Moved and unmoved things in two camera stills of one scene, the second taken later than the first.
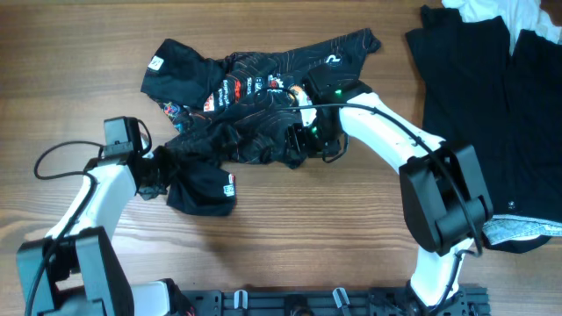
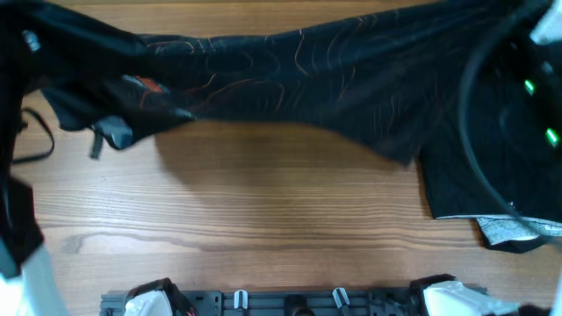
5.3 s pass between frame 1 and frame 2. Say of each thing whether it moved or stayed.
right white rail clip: stayed
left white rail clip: stayed
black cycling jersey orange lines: moved
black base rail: stayed
